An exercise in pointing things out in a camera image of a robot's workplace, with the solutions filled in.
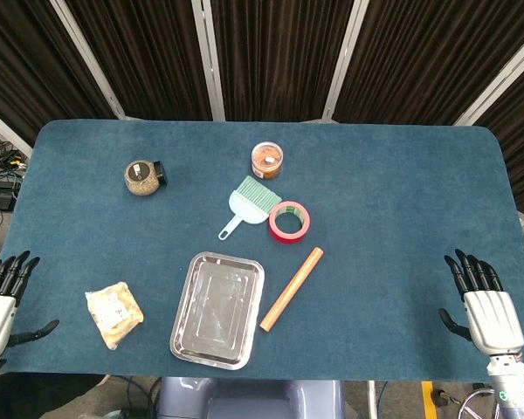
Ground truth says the rectangular stainless steel tray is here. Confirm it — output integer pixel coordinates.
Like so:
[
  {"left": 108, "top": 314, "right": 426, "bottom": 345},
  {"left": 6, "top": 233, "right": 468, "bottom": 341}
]
[{"left": 169, "top": 251, "right": 265, "bottom": 371}]

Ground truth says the blue felt table mat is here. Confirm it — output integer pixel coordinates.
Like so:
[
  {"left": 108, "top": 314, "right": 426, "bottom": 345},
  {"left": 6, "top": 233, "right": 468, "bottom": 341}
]
[{"left": 0, "top": 120, "right": 524, "bottom": 384}]

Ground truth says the bundle of cables and boxes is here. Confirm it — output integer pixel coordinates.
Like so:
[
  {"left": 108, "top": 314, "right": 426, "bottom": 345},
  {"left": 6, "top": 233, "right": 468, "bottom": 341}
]
[{"left": 0, "top": 138, "right": 27, "bottom": 228}]

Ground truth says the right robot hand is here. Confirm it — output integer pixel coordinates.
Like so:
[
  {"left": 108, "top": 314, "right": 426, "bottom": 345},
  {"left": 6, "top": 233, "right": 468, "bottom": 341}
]
[{"left": 438, "top": 248, "right": 524, "bottom": 355}]

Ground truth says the white metal frame post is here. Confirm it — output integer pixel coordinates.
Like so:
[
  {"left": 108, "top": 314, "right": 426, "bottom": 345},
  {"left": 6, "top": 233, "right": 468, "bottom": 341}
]
[
  {"left": 454, "top": 26, "right": 524, "bottom": 127},
  {"left": 0, "top": 103, "right": 33, "bottom": 158},
  {"left": 48, "top": 0, "right": 127, "bottom": 118},
  {"left": 190, "top": 0, "right": 226, "bottom": 121},
  {"left": 321, "top": 0, "right": 370, "bottom": 120}
]

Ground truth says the light blue hand brush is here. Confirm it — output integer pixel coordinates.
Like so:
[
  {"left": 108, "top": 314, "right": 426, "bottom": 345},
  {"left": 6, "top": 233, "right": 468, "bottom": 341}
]
[{"left": 217, "top": 175, "right": 284, "bottom": 242}]

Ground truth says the red tape roll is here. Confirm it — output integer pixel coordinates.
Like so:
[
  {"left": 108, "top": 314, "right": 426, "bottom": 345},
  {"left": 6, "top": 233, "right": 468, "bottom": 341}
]
[{"left": 268, "top": 200, "right": 311, "bottom": 242}]

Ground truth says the dark brown curtain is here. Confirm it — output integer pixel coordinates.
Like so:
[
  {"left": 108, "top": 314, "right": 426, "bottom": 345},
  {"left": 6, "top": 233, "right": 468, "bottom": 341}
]
[{"left": 0, "top": 0, "right": 524, "bottom": 215}]

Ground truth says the chrome wheel ring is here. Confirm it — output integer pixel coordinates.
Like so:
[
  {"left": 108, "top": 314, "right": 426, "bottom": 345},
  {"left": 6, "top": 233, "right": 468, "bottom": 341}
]
[{"left": 458, "top": 388, "right": 499, "bottom": 419}]

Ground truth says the clear jar with orange contents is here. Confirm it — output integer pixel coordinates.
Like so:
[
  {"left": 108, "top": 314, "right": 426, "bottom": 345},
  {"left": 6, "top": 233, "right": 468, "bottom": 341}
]
[{"left": 250, "top": 141, "right": 285, "bottom": 180}]

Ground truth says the wooden rolling pin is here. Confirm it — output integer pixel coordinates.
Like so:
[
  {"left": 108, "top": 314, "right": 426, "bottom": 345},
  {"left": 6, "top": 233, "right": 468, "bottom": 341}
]
[{"left": 259, "top": 246, "right": 325, "bottom": 333}]

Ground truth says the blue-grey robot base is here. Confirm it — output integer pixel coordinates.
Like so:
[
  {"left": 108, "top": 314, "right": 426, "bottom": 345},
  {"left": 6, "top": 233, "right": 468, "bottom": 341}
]
[{"left": 155, "top": 375, "right": 347, "bottom": 419}]

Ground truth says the glass jar with black lid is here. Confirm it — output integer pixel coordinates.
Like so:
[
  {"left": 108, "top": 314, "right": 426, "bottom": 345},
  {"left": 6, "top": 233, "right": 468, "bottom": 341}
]
[{"left": 124, "top": 159, "right": 169, "bottom": 197}]

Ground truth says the packaged bread in clear wrapper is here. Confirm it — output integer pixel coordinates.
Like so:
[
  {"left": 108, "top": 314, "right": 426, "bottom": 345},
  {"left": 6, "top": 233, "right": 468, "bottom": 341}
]
[{"left": 85, "top": 281, "right": 145, "bottom": 351}]

